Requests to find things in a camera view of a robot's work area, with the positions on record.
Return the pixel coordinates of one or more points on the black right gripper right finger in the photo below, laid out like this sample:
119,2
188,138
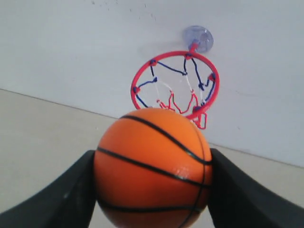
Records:
238,201

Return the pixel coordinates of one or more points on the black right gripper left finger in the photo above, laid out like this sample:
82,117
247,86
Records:
68,202

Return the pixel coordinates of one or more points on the small orange basketball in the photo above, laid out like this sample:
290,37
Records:
153,169

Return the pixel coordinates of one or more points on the red mini basketball hoop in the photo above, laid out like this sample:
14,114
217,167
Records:
184,82

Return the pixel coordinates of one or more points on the clear suction cup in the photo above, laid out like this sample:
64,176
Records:
200,36

